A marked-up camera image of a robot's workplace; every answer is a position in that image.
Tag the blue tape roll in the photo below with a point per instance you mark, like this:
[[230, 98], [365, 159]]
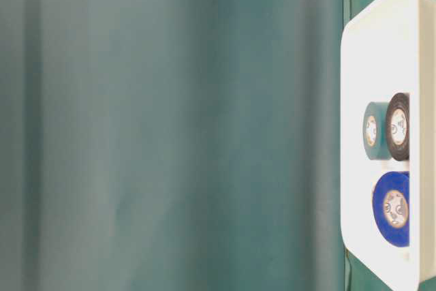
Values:
[[390, 203]]

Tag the black tape roll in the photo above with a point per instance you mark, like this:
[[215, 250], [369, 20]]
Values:
[[397, 127]]

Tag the green tape roll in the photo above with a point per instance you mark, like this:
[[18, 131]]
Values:
[[374, 131]]

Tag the green table cloth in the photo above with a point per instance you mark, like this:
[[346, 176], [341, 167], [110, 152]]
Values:
[[173, 145]]

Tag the white plastic case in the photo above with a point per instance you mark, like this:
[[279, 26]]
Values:
[[389, 48]]

